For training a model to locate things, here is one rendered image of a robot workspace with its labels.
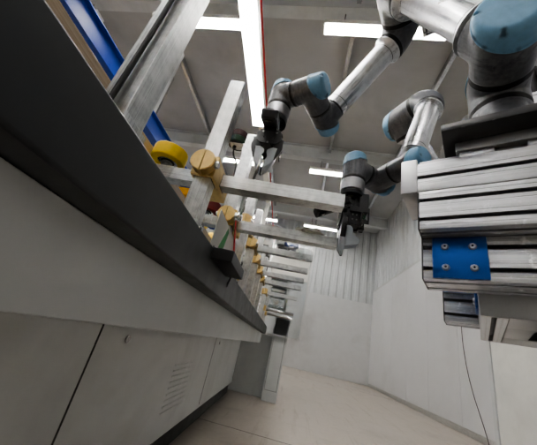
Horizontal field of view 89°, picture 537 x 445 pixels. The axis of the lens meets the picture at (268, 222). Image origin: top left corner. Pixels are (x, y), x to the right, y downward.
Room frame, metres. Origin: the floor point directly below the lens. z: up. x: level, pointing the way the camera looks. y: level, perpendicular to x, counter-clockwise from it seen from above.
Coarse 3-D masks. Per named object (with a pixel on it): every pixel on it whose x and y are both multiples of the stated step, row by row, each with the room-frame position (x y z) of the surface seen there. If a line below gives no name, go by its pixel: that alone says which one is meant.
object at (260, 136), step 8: (280, 120) 0.63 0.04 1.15; (272, 128) 0.62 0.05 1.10; (280, 128) 0.67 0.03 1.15; (256, 136) 0.63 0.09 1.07; (264, 136) 0.62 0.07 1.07; (272, 136) 0.62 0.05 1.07; (280, 136) 0.62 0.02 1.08; (264, 144) 0.63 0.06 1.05; (272, 144) 0.62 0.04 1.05; (264, 152) 0.67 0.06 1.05
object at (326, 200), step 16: (176, 176) 0.54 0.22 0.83; (224, 176) 0.52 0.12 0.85; (224, 192) 0.55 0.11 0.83; (240, 192) 0.53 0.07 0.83; (256, 192) 0.52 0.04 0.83; (272, 192) 0.51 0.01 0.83; (288, 192) 0.50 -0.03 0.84; (304, 192) 0.50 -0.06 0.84; (320, 192) 0.50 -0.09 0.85; (320, 208) 0.52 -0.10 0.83; (336, 208) 0.50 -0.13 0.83
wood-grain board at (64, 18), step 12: (48, 0) 0.24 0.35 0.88; (60, 12) 0.26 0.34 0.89; (72, 24) 0.28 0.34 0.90; (72, 36) 0.29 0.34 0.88; (84, 48) 0.31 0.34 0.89; (96, 60) 0.33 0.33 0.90; (96, 72) 0.34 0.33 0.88; (108, 84) 0.37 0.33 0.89; (144, 144) 0.52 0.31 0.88; (180, 192) 0.75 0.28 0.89; (204, 228) 1.03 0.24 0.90
